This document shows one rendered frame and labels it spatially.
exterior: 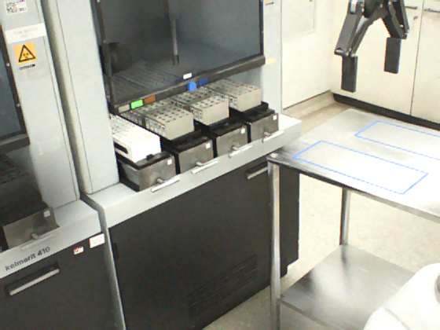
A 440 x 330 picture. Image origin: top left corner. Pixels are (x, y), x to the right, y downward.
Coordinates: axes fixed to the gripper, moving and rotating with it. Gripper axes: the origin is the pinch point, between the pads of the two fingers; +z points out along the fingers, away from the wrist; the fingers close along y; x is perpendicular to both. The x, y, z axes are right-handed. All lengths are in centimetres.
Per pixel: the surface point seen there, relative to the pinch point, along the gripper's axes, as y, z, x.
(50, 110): -35, 17, 75
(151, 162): -11, 39, 67
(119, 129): -10, 34, 85
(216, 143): 14, 41, 66
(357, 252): 55, 92, 38
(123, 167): -17, 41, 74
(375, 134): 47, 38, 29
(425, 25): 219, 54, 117
